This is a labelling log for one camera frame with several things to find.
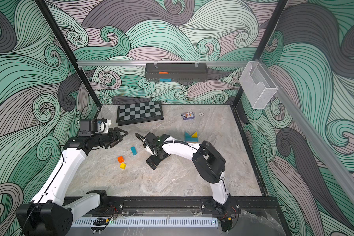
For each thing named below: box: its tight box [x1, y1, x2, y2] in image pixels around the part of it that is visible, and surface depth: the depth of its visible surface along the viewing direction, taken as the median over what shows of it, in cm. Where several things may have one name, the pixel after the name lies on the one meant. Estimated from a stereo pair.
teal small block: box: [130, 146, 138, 156], surface depth 94 cm
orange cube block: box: [117, 155, 125, 164], surface depth 91 cm
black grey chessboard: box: [116, 100, 164, 127], surface depth 113 cm
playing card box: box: [180, 111, 195, 121], surface depth 113 cm
